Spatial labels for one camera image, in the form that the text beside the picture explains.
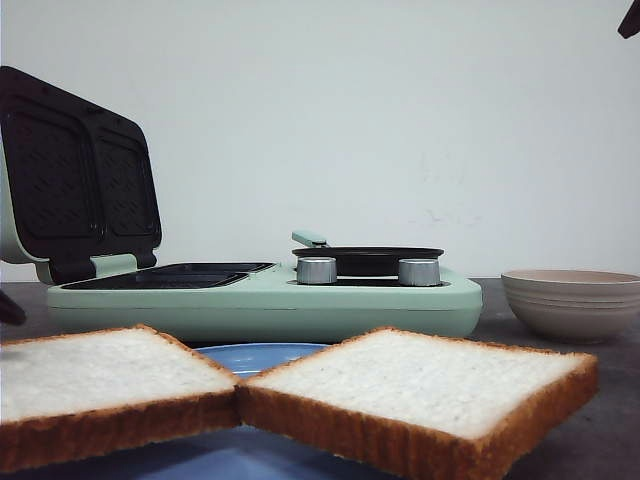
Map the silver control knob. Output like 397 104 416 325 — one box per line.
398 258 441 287
296 257 337 285

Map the blue plate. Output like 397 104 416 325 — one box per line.
1 343 323 479

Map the beige ribbed bowl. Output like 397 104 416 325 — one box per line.
501 269 639 344

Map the mint green sandwich maker lid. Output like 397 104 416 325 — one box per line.
1 66 162 290

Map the left silver control knob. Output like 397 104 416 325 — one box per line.
296 257 337 285

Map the right silver control knob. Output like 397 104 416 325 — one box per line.
398 258 441 287

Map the white bread slice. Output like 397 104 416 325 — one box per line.
236 327 598 479
1 325 240 473

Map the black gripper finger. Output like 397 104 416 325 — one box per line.
0 291 26 325
617 0 640 39

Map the mint green breakfast maker base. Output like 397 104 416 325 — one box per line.
47 262 483 343

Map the black frying pan green handle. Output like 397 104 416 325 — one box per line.
291 230 444 277

